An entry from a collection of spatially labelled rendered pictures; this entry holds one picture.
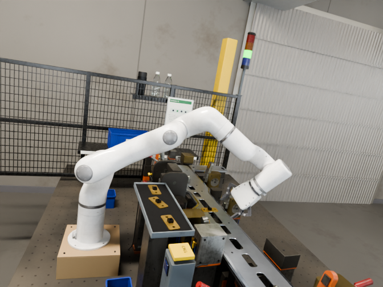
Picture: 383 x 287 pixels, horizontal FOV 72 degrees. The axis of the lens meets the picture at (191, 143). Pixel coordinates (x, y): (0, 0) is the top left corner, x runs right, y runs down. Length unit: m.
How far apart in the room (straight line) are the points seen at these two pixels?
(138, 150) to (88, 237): 0.48
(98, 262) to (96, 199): 0.28
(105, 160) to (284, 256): 0.80
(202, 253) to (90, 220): 0.55
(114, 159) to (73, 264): 0.49
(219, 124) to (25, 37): 2.70
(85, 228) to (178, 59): 2.49
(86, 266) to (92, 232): 0.14
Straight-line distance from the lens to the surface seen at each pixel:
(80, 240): 1.38
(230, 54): 2.40
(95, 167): 1.16
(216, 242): 0.99
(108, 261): 1.34
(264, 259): 1.14
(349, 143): 4.94
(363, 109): 4.95
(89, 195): 1.27
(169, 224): 0.88
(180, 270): 0.79
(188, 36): 3.43
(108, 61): 3.30
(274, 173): 1.13
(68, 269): 1.37
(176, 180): 1.25
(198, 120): 1.07
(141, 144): 1.12
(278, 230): 2.05
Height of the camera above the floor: 1.62
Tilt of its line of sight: 13 degrees down
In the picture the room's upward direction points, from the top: 10 degrees clockwise
